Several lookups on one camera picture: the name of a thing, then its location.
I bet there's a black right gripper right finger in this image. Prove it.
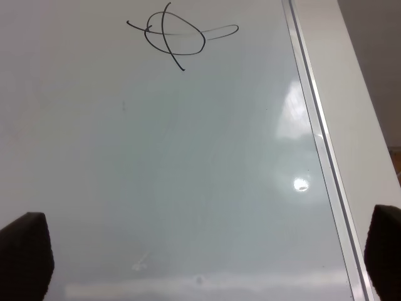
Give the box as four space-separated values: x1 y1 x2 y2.
364 205 400 300

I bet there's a black marker scribble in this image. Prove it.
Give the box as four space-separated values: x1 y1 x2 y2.
126 2 239 72

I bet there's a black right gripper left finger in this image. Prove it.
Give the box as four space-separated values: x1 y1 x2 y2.
0 212 55 301

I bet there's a white whiteboard with aluminium frame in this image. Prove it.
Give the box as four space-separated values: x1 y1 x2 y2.
1 1 373 300

